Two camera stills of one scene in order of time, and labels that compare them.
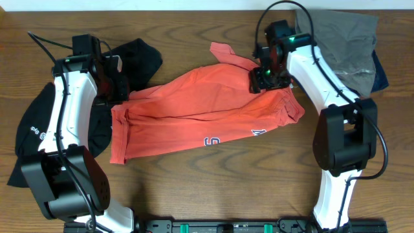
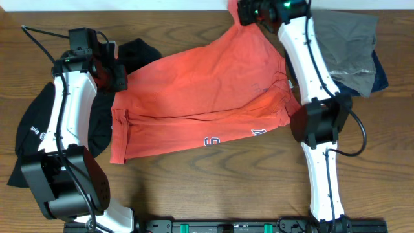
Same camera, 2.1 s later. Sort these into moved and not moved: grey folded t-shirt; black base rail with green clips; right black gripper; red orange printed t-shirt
Moved: right black gripper; red orange printed t-shirt
Not moved: grey folded t-shirt; black base rail with green clips
